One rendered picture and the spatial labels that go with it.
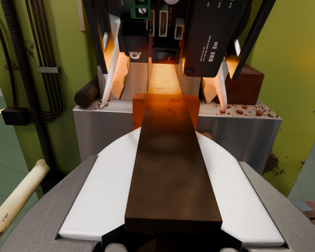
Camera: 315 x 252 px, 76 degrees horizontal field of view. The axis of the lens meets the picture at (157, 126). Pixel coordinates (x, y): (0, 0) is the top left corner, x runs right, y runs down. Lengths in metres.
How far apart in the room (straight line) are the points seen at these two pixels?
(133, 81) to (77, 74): 0.22
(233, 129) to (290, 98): 0.30
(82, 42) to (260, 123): 0.44
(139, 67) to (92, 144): 0.18
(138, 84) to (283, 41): 0.37
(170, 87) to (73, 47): 0.42
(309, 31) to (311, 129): 0.28
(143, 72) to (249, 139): 0.24
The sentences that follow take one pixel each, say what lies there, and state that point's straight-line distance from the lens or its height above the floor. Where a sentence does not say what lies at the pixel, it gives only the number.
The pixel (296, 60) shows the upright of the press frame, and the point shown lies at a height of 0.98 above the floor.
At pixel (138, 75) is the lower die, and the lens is 0.40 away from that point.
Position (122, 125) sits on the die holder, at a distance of 0.38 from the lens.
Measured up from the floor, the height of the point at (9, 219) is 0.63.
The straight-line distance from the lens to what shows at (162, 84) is 0.19.
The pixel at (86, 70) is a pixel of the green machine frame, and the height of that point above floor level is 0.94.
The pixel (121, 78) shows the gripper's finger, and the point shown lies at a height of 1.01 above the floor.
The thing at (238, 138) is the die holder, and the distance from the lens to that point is 0.41.
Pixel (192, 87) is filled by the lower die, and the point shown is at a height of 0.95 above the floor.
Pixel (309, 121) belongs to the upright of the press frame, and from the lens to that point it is 0.73.
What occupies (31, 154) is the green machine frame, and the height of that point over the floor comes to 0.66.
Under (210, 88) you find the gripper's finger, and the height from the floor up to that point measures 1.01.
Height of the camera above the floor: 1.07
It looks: 28 degrees down
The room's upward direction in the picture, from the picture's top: 3 degrees clockwise
